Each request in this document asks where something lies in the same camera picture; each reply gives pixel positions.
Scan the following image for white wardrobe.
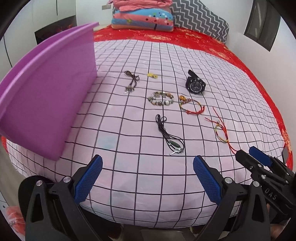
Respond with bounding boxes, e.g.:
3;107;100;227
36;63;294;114
0;0;78;77

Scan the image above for black wrist watch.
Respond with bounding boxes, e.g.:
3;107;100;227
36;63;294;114
185;70;206;94

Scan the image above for red patterned bedspread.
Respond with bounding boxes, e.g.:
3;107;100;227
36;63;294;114
1;26;295;167

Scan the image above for multicoloured braided cord bracelet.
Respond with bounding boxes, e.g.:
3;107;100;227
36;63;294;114
204;107;239;155

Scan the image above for orange plastic bag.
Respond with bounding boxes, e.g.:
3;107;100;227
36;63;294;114
6;206;26;235

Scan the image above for purple plastic basin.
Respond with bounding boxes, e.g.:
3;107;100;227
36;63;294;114
0;22;100;161

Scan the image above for folded pink quilt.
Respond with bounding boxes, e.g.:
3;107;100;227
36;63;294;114
113;0;173;12

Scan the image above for colourful folded blankets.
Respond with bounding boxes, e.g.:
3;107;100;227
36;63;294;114
111;6;174;32

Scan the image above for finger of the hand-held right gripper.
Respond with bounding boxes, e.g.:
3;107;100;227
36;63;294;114
235;149;267;177
248;146;290;174

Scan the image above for dark window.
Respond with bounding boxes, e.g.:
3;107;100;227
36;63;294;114
244;0;281;51

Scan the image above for red cord bracelet gold charm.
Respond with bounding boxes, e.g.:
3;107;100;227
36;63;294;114
178;95;205;115

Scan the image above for black cord pendant necklace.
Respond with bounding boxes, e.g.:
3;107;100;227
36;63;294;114
155;114;185;156

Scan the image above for brown cord pendant necklace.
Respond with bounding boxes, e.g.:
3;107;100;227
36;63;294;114
124;70;140;94

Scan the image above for grey chevron pillow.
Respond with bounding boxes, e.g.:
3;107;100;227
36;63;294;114
170;0;229;43

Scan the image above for beaded stone bracelet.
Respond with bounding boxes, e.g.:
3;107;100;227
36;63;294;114
148;91;174;106

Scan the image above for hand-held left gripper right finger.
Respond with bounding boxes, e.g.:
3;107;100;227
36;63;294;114
193;155;271;241

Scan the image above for white checked bed sheet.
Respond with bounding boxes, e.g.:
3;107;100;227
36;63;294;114
6;38;286;226

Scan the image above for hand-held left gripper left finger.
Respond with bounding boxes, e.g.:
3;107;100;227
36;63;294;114
25;154;104;241

